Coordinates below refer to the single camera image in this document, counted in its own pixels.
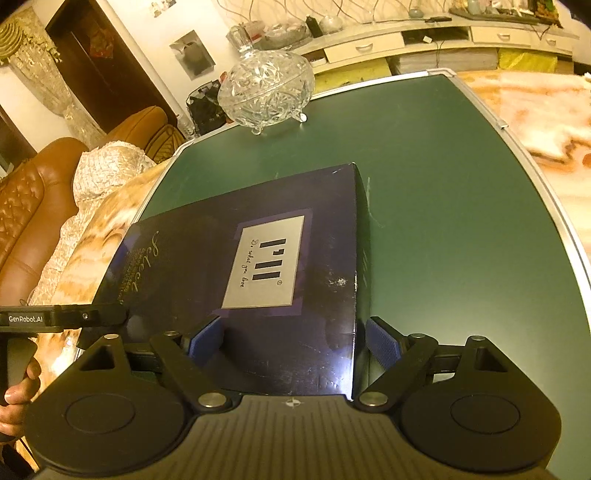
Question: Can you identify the grey vase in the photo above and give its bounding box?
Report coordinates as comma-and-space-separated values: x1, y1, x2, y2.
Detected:
182, 41, 207, 75

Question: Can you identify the tea tray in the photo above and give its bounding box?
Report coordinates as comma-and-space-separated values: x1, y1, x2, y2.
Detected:
450, 0, 541, 24

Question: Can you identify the brown leather sofa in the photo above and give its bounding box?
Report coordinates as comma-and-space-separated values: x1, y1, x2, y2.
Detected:
0, 106, 185, 296

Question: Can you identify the red door ornament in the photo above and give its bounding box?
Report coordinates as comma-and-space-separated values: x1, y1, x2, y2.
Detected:
85, 28, 117, 59

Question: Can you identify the white television cabinet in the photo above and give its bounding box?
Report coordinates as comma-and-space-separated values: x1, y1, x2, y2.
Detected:
286, 9, 580, 78

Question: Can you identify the beige curtain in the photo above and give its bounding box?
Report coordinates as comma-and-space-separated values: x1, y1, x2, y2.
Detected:
0, 9, 108, 149

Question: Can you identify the glass dish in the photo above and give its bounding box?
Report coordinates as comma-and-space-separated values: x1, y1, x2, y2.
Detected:
256, 21, 308, 51

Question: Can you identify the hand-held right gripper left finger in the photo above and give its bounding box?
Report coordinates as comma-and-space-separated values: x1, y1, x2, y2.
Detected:
65, 318, 241, 412

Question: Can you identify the marble desktop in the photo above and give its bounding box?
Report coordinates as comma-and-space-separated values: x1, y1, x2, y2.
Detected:
28, 69, 591, 370

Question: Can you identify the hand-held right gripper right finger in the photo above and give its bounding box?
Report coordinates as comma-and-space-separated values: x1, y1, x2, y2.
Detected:
353, 315, 520, 412

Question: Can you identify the dark wooden door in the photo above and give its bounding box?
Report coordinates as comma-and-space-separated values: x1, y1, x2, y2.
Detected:
46, 0, 182, 136

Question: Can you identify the white textured sofa cloth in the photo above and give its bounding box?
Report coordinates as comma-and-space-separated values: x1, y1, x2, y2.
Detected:
28, 141, 158, 305

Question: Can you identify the colourful box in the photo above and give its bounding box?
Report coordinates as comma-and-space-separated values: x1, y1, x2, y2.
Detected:
531, 0, 562, 27

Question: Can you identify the green table mat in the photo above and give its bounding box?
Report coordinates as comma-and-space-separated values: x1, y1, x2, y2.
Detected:
134, 69, 591, 402

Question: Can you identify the crystal glass lidded bowl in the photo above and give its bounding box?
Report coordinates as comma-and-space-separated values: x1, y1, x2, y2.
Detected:
217, 48, 315, 136

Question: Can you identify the dark blue box lid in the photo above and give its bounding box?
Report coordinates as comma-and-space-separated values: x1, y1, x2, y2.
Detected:
92, 161, 372, 400

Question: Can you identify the person's left hand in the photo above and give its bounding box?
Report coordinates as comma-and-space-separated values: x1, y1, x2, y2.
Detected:
0, 357, 42, 433

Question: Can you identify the clear plastic jar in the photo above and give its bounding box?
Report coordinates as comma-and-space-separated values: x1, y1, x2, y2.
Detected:
225, 24, 254, 56

